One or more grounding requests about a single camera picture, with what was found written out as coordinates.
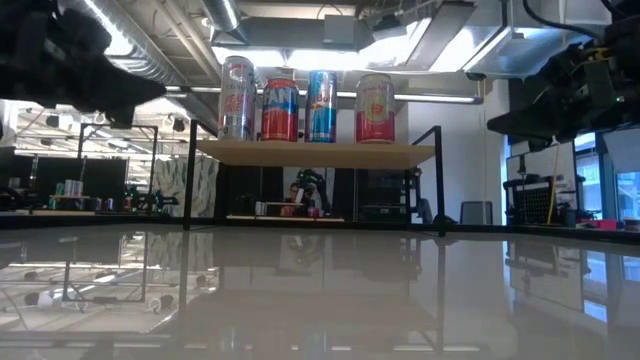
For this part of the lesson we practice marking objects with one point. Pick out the large round ceiling duct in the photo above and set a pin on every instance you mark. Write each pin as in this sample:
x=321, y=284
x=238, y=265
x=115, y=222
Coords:
x=150, y=55

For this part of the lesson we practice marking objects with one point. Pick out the gray trash bin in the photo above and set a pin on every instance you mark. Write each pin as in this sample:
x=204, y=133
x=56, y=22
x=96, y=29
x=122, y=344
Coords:
x=476, y=212

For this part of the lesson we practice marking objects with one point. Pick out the leaf print partition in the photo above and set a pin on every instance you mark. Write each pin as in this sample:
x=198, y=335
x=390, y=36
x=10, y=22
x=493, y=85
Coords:
x=172, y=185

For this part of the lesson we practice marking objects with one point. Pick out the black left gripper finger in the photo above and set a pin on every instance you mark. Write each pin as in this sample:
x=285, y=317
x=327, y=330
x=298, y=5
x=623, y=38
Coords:
x=121, y=116
x=110, y=92

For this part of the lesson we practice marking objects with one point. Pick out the silver spiral duct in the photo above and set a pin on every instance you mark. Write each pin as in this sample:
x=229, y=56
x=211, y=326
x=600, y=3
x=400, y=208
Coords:
x=222, y=12

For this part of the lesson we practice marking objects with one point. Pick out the rectangular metal duct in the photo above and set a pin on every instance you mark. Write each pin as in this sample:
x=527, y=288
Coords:
x=295, y=32

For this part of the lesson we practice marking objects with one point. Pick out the red Fanta can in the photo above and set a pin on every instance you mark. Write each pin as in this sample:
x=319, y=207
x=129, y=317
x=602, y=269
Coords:
x=280, y=112

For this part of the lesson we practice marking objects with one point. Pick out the long ceiling light tube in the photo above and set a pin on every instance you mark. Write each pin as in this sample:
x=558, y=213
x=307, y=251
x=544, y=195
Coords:
x=425, y=98

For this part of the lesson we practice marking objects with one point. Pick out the red box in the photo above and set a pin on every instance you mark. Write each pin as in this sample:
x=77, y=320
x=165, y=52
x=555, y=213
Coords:
x=600, y=224

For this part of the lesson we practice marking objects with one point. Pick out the pink soda can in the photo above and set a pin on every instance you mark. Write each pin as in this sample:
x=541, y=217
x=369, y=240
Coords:
x=375, y=110

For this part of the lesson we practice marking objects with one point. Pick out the person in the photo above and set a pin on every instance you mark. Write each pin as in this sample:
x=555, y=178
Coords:
x=292, y=194

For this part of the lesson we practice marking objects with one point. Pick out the small wooden workbench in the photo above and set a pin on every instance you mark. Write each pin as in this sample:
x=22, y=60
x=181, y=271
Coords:
x=285, y=218

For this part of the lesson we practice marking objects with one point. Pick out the silver blue Red Bull can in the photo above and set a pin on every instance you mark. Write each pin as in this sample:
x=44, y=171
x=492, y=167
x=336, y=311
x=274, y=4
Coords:
x=321, y=107

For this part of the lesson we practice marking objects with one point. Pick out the black pegboard cart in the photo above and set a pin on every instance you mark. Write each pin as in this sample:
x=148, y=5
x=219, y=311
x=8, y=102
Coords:
x=537, y=200

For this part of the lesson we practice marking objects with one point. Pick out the wooden workbench with cans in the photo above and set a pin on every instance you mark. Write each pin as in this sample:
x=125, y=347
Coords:
x=70, y=197

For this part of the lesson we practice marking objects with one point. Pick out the black background robot arm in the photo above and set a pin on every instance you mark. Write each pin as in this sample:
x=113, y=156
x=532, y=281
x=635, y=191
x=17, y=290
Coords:
x=312, y=182

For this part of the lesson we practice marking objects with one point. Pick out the white Celsius can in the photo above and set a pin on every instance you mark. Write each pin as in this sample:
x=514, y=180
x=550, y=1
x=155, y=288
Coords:
x=237, y=100

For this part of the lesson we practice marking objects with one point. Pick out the wooden shelf with black frame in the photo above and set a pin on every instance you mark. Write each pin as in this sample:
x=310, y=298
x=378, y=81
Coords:
x=310, y=154

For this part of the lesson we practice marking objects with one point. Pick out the yellow stick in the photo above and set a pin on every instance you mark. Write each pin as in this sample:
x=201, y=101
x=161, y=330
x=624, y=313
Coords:
x=554, y=185

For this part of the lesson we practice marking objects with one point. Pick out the black partition panel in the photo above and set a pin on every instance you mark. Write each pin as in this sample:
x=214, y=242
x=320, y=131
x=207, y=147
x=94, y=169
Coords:
x=100, y=175

